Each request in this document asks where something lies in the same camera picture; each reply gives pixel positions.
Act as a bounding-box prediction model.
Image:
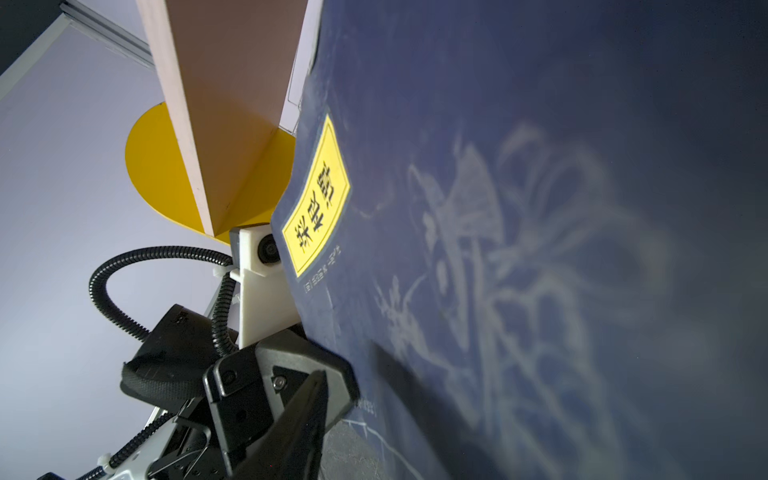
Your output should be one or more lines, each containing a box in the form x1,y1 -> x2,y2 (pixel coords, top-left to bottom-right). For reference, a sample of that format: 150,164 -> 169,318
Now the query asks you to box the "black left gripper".
203,329 -> 360,480

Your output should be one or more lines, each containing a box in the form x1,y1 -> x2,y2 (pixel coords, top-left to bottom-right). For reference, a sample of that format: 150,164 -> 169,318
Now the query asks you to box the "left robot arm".
88,246 -> 359,479

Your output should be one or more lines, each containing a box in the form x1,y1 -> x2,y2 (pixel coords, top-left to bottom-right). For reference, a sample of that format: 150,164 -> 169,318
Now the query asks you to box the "yellow wooden bookshelf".
125,1 -> 322,243

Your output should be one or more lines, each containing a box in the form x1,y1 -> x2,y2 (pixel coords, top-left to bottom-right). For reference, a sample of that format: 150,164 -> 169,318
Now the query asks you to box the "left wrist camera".
230,224 -> 300,349

